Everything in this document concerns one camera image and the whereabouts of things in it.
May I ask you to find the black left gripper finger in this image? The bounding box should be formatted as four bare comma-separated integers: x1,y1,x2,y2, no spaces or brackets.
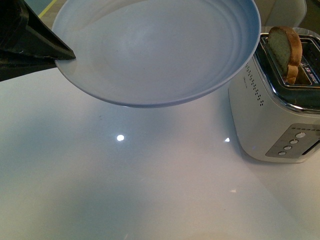
0,0,76,81

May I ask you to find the light blue plate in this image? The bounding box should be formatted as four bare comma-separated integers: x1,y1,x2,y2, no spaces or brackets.
52,0,261,108

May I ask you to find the bread slice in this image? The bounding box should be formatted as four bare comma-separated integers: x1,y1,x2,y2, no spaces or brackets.
267,26,303,84

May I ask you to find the white chrome toaster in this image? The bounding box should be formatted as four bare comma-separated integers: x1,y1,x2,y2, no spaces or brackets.
228,28,320,163

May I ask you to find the beige chair right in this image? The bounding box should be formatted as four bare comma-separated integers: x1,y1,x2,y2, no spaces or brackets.
254,0,307,33

